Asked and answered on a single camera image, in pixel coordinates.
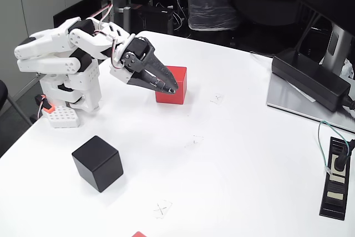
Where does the plastic-wrapped dark bin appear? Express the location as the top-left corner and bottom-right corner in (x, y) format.
(184, 0), (242, 31)

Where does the black chair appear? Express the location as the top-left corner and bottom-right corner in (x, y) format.
(0, 79), (34, 127)

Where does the black adapter cable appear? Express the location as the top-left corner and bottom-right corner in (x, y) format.
(341, 95), (355, 112)

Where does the silver monitor stand column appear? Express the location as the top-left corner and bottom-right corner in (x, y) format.
(318, 23), (355, 77)

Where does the black power plug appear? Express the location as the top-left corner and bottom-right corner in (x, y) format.
(331, 138), (355, 173)

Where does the orange cable connector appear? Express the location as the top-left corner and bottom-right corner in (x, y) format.
(34, 94), (55, 114)

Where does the black power outlet strip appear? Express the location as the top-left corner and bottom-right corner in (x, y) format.
(318, 136), (355, 220)

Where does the black flat panel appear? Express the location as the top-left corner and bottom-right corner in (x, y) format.
(53, 0), (102, 38)

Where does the black cube block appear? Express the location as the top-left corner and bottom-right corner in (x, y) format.
(71, 135), (124, 193)

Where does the white perforated clamp block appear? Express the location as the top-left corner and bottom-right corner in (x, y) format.
(45, 105), (81, 129)

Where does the silver monitor stand base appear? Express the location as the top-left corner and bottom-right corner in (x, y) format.
(266, 72), (355, 134)

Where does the thin green wire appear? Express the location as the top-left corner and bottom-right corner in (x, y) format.
(317, 120), (350, 177)

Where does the crumpled white plastic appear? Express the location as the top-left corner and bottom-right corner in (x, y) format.
(339, 58), (355, 79)

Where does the black equipment box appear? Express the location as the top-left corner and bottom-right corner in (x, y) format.
(137, 5), (175, 35)

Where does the black power adapter brick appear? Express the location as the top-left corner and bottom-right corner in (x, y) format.
(271, 48), (352, 113)

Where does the silver metal post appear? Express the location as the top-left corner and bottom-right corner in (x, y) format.
(118, 6), (131, 38)

